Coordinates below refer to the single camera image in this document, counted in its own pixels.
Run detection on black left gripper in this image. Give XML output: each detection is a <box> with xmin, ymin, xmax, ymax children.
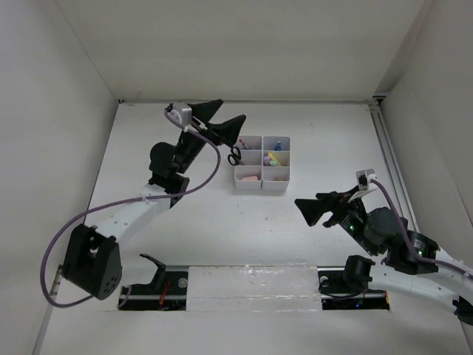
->
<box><xmin>175</xmin><ymin>100</ymin><xmax>244</xmax><ymax>175</ymax></box>

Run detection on white six-compartment organizer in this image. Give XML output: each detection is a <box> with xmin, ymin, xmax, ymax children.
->
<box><xmin>233</xmin><ymin>135</ymin><xmax>290</xmax><ymax>192</ymax></box>

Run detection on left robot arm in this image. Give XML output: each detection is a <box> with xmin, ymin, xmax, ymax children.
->
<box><xmin>62</xmin><ymin>99</ymin><xmax>246</xmax><ymax>300</ymax></box>

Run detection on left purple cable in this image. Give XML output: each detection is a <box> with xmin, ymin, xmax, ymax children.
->
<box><xmin>39</xmin><ymin>106</ymin><xmax>222</xmax><ymax>308</ymax></box>

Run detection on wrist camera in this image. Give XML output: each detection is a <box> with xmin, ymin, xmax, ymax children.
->
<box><xmin>164</xmin><ymin>102</ymin><xmax>193</xmax><ymax>129</ymax></box>
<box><xmin>348</xmin><ymin>169</ymin><xmax>378</xmax><ymax>203</ymax></box>

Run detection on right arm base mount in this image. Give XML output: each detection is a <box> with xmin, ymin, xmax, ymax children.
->
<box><xmin>317</xmin><ymin>267</ymin><xmax>390</xmax><ymax>311</ymax></box>

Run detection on red gel pen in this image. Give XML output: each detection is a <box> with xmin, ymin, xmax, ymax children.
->
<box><xmin>239</xmin><ymin>139</ymin><xmax>251</xmax><ymax>150</ymax></box>

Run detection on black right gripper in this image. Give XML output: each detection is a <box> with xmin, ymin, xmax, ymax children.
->
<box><xmin>293</xmin><ymin>185</ymin><xmax>378</xmax><ymax>255</ymax></box>

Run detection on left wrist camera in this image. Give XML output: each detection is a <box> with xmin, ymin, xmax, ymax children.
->
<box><xmin>164</xmin><ymin>102</ymin><xmax>193</xmax><ymax>129</ymax></box>

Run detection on aluminium rail right side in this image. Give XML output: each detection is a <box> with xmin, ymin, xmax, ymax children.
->
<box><xmin>367</xmin><ymin>95</ymin><xmax>419</xmax><ymax>231</ymax></box>

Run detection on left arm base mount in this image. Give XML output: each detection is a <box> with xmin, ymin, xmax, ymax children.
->
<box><xmin>118</xmin><ymin>254</ymin><xmax>189</xmax><ymax>311</ymax></box>

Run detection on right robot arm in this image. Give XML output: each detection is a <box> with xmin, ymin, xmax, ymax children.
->
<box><xmin>295</xmin><ymin>188</ymin><xmax>472</xmax><ymax>325</ymax></box>

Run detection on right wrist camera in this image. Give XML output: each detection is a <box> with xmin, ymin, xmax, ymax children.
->
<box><xmin>348</xmin><ymin>169</ymin><xmax>378</xmax><ymax>203</ymax></box>

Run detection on black-handled scissors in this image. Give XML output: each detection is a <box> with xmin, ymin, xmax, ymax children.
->
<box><xmin>227</xmin><ymin>146</ymin><xmax>245</xmax><ymax>166</ymax></box>

